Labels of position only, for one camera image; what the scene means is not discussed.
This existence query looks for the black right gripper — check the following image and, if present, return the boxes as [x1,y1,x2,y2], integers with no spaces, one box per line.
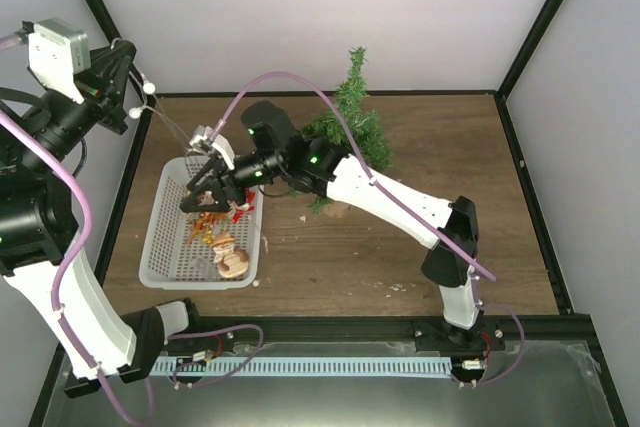
[183,150,285,213]

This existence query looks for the white ball string lights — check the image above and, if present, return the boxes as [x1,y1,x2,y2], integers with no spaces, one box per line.
[128,73,205,165]

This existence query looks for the white perforated plastic basket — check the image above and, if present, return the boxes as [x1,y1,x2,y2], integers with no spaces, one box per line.
[139,156,264,291]

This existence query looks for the small green christmas tree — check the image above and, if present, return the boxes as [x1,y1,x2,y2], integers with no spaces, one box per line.
[287,45,396,221]

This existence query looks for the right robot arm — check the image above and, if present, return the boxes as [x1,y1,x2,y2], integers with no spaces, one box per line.
[180,101,481,350]

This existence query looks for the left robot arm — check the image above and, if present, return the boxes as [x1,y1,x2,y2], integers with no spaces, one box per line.
[1,40,205,397]

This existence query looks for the red ribbon bow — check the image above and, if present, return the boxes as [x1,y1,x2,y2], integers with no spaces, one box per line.
[229,189,256,223]

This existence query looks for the cinnamon stick bundle ornament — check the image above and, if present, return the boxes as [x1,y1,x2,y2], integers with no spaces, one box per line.
[186,212,228,245]

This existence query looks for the wooden snowman figurine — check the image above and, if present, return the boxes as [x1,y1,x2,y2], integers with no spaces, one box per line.
[211,231,249,279]

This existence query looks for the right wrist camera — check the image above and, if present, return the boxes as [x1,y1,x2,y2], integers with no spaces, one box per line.
[189,125,235,170]

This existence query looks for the white slotted cable duct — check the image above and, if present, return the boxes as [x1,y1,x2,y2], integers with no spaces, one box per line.
[150,357,452,379]

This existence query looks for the black aluminium front rail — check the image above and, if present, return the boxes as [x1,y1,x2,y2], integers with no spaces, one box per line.
[191,314,600,355]

